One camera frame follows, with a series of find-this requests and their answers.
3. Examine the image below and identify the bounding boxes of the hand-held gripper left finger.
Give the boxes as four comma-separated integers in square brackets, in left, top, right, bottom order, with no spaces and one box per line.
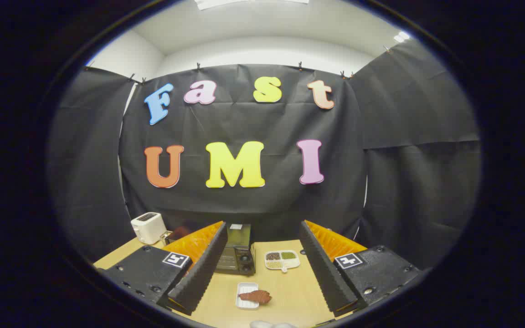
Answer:
[100,221,229,316]

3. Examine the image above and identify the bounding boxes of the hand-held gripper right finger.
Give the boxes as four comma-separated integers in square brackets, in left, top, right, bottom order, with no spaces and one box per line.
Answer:
[299,220,422,318]

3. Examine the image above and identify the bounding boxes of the black toaster oven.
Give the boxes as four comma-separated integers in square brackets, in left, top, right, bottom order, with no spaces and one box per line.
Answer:
[215,223,256,276]

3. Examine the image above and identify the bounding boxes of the raw red steak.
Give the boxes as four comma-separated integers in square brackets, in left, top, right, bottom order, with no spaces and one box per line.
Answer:
[239,290,272,304]

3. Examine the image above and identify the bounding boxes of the white bread toaster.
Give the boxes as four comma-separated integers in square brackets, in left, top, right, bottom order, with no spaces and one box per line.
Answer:
[131,212,167,245]

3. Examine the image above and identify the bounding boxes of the white divided seasoning dish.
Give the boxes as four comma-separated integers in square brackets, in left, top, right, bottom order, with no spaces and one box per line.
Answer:
[264,250,301,273]

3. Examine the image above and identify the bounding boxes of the white rectangular tray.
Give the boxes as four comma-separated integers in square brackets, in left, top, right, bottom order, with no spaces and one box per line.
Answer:
[236,282,260,310]

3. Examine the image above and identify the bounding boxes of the ceiling light panel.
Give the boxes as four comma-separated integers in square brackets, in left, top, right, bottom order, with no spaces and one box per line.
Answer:
[194,0,309,10]

